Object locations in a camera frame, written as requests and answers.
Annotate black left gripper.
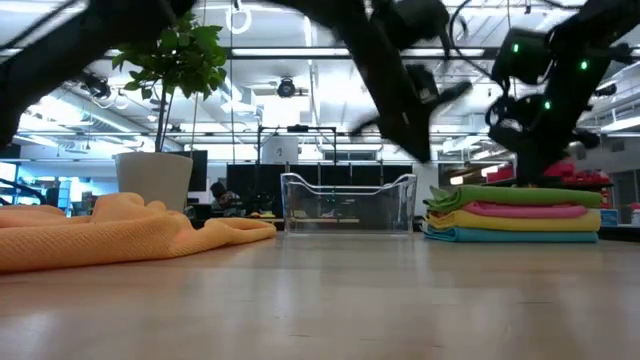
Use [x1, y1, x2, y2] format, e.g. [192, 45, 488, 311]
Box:
[347, 29, 474, 164]

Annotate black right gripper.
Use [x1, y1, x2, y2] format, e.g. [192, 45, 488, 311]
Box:
[485, 92, 601, 187]

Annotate green microfiber towel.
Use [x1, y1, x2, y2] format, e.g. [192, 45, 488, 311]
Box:
[423, 183, 604, 214]

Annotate pink microfiber towel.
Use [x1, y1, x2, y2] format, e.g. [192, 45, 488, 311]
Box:
[462, 200, 590, 220]

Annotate yellow microfiber towel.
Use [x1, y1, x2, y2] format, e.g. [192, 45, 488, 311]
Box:
[425, 208, 603, 233]

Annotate red shelf items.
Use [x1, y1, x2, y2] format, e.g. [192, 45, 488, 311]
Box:
[487, 158, 614, 187]

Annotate clear plastic bin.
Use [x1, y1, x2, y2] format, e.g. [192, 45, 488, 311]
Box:
[279, 172, 419, 236]

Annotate person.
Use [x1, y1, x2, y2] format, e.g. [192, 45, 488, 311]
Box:
[208, 181, 242, 211]

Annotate black monitor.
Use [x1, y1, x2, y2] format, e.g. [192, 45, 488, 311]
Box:
[192, 149, 209, 193]

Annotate green leafy plant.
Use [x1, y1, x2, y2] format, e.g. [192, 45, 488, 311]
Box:
[110, 12, 229, 154]

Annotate black partition wall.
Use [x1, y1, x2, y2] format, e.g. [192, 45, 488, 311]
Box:
[226, 163, 414, 204]

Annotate black stand frame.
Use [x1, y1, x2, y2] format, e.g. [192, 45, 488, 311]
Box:
[256, 124, 338, 166]

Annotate white hanging cable loop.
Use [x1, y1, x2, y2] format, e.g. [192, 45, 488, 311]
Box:
[224, 3, 254, 35]

